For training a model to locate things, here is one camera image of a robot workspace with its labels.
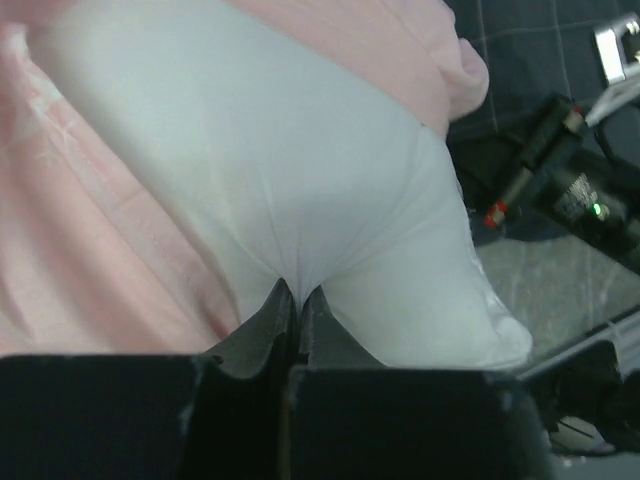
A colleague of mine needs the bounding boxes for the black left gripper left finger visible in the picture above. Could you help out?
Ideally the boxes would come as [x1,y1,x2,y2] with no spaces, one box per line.
[1,282,293,479]

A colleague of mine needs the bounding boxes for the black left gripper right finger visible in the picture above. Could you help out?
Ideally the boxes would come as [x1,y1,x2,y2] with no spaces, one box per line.
[287,290,554,479]

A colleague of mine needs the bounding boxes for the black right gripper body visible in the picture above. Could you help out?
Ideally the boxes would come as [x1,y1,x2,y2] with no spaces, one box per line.
[449,95,600,235]

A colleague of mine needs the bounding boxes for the white pillow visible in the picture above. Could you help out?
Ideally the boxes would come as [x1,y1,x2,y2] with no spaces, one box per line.
[29,1,532,370]

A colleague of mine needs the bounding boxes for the purple printed pillowcase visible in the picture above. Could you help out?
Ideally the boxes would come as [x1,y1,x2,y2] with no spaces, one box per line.
[1,1,278,353]

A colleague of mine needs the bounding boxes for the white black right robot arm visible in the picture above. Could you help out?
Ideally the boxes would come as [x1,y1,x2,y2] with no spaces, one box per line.
[448,95,639,273]

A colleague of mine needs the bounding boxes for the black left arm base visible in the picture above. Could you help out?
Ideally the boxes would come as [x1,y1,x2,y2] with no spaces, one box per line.
[523,343,639,458]

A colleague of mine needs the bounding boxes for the grey plaid pillow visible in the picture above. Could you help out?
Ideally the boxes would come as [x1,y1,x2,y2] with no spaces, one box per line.
[444,0,640,246]

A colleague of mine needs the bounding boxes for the aluminium mounting rail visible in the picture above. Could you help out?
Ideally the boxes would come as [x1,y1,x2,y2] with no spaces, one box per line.
[516,306,639,382]

